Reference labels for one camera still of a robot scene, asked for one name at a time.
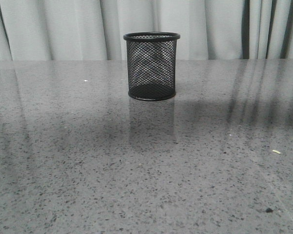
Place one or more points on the black mesh pen holder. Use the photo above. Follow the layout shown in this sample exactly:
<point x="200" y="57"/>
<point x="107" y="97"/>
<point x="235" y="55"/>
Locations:
<point x="151" y="63"/>

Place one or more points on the grey curtain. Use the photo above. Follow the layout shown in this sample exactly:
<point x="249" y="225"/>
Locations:
<point x="94" y="29"/>

